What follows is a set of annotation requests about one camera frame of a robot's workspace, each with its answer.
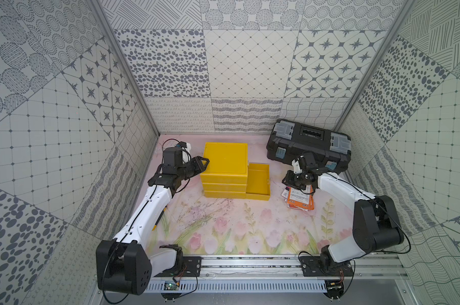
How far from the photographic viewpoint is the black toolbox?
0.92m

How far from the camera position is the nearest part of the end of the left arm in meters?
0.58

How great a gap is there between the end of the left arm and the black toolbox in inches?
18.3
